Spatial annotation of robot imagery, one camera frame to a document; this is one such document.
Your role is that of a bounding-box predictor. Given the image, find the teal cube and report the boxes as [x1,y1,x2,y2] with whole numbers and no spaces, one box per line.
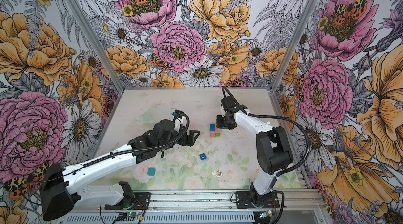
[147,167,156,176]

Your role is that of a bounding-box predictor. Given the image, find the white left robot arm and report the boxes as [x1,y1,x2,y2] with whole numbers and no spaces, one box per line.
[39,118,200,221]

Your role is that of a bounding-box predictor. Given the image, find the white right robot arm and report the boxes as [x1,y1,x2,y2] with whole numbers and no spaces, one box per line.
[216,96,293,208]

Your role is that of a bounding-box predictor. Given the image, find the blue letter G block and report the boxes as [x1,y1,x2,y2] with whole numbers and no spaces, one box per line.
[199,153,207,161]

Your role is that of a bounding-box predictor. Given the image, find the green circuit board left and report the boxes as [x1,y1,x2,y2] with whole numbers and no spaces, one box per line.
[126,211,141,217]

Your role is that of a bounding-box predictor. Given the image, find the green circuit board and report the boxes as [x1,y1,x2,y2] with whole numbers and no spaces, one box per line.
[259,210,273,218]
[126,211,141,217]

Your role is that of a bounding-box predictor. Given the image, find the green circuit board right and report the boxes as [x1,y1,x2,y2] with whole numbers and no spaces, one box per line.
[259,210,273,218]

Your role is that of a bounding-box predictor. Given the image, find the black corrugated left cable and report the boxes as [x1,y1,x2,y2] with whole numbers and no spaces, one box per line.
[72,112,191,169]

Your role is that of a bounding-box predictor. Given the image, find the black corrugated cable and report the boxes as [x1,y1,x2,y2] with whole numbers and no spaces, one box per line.
[72,112,191,169]
[221,86,311,177]

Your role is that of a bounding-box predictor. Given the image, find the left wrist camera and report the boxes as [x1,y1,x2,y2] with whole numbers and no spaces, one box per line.
[172,109,184,119]

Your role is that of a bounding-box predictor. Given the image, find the aluminium front rail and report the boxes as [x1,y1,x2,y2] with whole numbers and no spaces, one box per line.
[62,189,325,212]

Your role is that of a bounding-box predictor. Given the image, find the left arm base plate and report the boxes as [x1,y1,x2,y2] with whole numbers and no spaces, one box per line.
[104,192,151,210]

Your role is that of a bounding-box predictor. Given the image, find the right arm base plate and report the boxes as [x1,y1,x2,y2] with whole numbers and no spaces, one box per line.
[235,190,280,209]

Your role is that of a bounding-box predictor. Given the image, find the grey vented cable duct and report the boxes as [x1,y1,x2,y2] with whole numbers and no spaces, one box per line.
[56,211,255,224]

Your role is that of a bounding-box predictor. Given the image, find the black corrugated right cable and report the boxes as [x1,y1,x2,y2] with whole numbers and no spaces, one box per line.
[221,86,311,177]

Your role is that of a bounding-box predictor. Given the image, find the aluminium corner post right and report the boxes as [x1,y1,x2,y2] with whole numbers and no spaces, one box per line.
[270,0,319,93]

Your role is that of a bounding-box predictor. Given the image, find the aluminium corner post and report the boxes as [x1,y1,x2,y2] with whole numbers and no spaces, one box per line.
[270,0,319,93]
[65,0,125,95]

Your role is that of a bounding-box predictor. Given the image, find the aluminium corner post left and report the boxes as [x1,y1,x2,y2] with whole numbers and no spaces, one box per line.
[65,0,125,95]

